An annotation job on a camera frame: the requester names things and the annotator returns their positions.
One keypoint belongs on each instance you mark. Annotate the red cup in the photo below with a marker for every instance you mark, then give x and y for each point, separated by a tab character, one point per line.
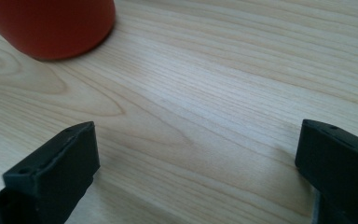
51	26

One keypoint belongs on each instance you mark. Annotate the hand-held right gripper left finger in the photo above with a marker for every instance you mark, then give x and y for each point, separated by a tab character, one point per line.
59	174

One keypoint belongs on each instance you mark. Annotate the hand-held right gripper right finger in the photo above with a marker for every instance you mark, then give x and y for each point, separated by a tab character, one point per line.
341	168

